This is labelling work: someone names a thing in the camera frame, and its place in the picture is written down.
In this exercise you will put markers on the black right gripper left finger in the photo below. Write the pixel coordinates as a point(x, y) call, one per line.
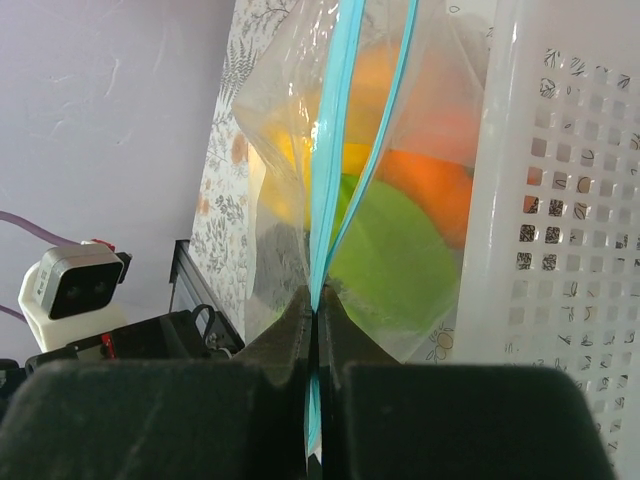
point(237, 418)

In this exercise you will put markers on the clear zip top bag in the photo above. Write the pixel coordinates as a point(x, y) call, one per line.
point(408, 72)

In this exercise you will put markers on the orange tangerine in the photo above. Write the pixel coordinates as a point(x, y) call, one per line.
point(441, 189)

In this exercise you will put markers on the yellow lemon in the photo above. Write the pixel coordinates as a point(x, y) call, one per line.
point(287, 157)

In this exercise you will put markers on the aluminium frame rail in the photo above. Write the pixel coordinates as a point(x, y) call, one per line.
point(191, 292)

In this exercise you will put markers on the white perforated plastic basket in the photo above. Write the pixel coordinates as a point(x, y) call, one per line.
point(551, 264)

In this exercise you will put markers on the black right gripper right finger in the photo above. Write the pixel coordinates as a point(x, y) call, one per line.
point(382, 419)

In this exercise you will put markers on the bumpy green lime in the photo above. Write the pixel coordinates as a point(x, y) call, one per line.
point(392, 271)

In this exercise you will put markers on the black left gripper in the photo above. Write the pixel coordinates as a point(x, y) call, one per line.
point(170, 336)

